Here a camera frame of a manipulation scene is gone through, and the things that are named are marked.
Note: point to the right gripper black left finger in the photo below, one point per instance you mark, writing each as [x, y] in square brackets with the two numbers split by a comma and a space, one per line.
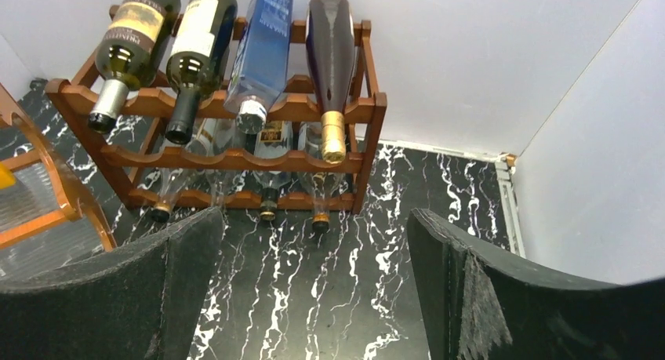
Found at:
[139, 301]

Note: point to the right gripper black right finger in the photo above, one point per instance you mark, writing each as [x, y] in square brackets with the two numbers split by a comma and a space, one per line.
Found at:
[479, 301]

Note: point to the green bottle with white label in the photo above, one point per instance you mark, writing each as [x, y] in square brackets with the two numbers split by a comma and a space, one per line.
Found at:
[198, 60]

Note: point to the blue square bottle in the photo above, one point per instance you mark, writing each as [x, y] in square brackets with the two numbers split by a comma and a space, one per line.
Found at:
[259, 71]

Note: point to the dark red gold-capped bottle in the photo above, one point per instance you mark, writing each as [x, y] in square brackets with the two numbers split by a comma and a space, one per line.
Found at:
[331, 57]

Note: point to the clear bottle with gold cap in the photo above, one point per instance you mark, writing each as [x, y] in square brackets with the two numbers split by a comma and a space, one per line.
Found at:
[176, 180]

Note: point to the clear bottle with cork cap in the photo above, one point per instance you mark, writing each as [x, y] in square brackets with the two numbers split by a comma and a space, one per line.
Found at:
[321, 186]

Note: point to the clear bottle with black label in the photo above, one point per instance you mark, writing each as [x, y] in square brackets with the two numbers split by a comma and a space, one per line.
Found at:
[273, 141]

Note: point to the green bottle with tan label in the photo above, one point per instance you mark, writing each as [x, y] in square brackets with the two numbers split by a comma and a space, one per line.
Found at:
[129, 55]

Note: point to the orange wooden tiered shelf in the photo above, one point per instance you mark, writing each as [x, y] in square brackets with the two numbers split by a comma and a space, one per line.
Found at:
[39, 191]

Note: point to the aluminium frame rail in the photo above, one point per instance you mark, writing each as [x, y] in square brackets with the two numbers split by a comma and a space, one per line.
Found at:
[505, 164]

